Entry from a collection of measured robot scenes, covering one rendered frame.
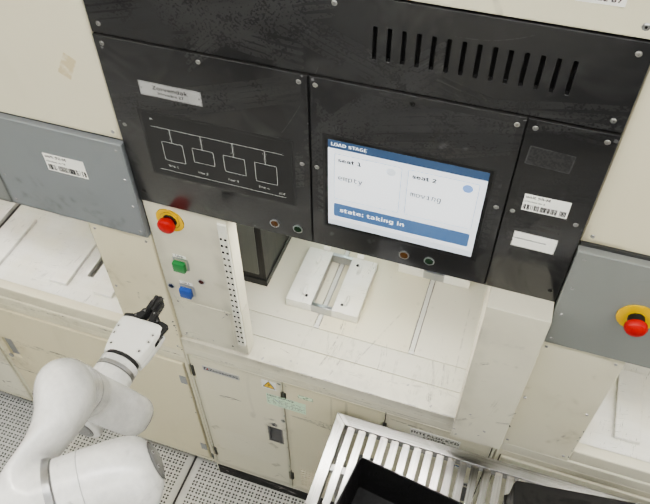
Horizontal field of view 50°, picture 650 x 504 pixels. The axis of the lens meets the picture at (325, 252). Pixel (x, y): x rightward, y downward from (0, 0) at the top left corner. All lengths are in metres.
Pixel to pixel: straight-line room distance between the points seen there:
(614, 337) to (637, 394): 0.55
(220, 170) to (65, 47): 0.35
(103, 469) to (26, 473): 0.10
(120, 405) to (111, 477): 0.36
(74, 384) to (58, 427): 0.07
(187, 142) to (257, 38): 0.30
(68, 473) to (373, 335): 1.08
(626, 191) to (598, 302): 0.25
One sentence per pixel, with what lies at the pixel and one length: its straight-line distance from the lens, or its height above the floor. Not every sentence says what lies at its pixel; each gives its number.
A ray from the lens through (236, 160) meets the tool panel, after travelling 1.33.
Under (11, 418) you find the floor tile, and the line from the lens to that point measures 3.03.
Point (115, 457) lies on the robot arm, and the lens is 1.03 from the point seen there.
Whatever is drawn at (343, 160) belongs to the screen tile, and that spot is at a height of 1.64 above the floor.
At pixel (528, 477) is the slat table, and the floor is 0.76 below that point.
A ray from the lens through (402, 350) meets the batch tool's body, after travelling 1.90.
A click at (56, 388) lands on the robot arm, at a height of 1.57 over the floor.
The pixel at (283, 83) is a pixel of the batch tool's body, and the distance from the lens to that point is 1.18.
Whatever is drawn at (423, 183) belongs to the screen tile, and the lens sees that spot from 1.22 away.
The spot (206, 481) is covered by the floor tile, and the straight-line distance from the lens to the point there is 2.70.
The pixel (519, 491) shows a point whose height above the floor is 0.86.
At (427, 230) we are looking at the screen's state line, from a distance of 1.29.
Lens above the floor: 2.45
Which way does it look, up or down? 49 degrees down
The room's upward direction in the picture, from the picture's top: 1 degrees counter-clockwise
